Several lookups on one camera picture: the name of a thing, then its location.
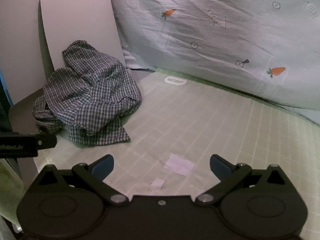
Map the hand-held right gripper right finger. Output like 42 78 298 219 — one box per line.
195 154 288 207

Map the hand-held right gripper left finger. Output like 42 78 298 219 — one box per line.
37 154 130 207

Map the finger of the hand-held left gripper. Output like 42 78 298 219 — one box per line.
37 134 57 151

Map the blue checked shirt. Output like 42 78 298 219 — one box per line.
32 39 142 147

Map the green grid bed sheet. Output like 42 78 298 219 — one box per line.
0 67 320 230

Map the small white paper patch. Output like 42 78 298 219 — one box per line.
150 178 165 191

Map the white oval sheet label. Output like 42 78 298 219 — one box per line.
165 76 187 86

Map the white rounded board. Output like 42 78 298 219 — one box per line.
40 0 127 75
0 0 55 105

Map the carrot print quilt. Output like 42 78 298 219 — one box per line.
106 0 320 127

